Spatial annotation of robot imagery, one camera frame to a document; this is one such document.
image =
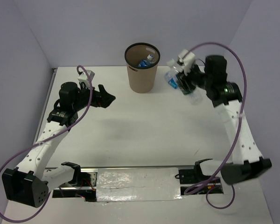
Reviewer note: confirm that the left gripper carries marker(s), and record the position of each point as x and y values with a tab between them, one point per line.
101	98

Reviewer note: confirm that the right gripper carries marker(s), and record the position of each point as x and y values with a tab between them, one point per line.
183	79

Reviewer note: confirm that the green label bottle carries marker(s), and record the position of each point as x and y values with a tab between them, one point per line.
194	98

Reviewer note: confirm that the small bottle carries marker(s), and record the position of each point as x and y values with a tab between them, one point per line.
150	59

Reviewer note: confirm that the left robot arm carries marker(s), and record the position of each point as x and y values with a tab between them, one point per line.
29	183

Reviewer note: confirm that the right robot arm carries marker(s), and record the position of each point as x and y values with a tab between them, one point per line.
247	160

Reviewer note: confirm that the bottle near bin, blue label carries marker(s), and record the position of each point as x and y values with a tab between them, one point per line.
170	78

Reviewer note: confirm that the brown paper bin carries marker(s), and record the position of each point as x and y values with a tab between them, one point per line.
141	80

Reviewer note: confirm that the silver foil tape sheet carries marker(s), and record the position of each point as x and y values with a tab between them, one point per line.
137	184

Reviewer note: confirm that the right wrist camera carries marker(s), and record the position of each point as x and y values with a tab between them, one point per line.
186	59

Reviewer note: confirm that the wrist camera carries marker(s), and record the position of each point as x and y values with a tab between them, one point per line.
186	59
84	81

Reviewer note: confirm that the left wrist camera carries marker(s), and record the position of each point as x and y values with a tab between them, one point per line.
84	81

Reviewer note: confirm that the aluminium rail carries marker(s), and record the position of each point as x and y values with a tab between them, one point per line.
130	167

